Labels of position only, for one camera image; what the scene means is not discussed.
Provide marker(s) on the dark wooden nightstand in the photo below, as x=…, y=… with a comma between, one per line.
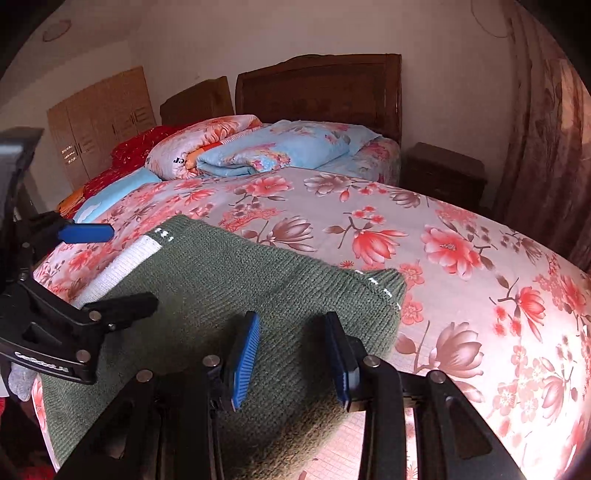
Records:
x=443, y=173

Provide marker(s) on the small wooden headboard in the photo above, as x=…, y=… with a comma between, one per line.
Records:
x=198, y=104

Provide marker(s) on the folded pink floral quilt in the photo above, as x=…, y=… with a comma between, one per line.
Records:
x=203, y=141

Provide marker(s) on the floral bed sheet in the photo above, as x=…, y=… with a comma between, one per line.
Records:
x=461, y=277

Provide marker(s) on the green and white knitted sweater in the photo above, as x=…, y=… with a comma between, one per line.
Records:
x=258, y=277

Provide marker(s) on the red blanket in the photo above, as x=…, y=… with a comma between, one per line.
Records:
x=124, y=157

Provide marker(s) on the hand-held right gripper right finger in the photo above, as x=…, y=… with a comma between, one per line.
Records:
x=339, y=364

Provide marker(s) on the large wooden headboard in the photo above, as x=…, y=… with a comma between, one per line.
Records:
x=323, y=87

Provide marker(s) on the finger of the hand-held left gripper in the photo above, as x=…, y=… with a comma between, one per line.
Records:
x=129, y=307
x=87, y=233

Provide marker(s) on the light blue cloth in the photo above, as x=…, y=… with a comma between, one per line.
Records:
x=111, y=194

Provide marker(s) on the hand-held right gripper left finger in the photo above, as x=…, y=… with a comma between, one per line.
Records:
x=241, y=364

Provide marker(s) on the round ceiling lamp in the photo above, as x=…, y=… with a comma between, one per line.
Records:
x=57, y=31

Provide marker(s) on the light wooden wardrobe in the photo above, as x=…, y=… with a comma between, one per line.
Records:
x=101, y=124

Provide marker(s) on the patterned brown curtain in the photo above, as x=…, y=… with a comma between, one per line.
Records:
x=545, y=129

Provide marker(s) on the folded blue floral quilt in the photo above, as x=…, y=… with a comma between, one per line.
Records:
x=277, y=147

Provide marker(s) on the orange cloth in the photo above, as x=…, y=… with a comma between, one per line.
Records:
x=69, y=203

